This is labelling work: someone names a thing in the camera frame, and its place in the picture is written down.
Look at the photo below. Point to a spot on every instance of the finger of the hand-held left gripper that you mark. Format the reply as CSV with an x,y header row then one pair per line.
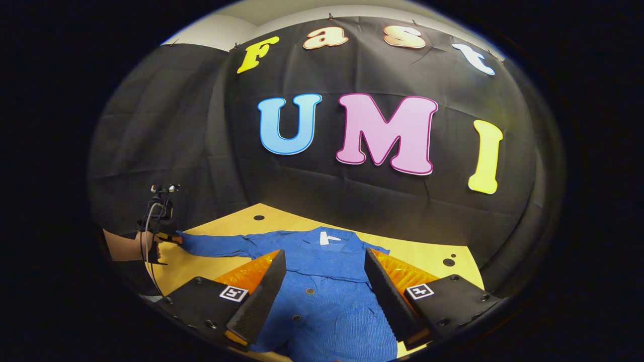
x,y
171,238

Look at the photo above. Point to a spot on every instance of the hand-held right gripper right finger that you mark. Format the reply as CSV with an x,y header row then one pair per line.
x,y
385,296

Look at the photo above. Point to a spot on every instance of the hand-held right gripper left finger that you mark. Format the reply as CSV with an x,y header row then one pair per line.
x,y
261,299

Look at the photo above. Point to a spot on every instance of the blue knit jacket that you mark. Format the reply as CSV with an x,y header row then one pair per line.
x,y
327,311

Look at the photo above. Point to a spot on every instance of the black backdrop cloth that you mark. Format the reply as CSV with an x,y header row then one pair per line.
x,y
176,125

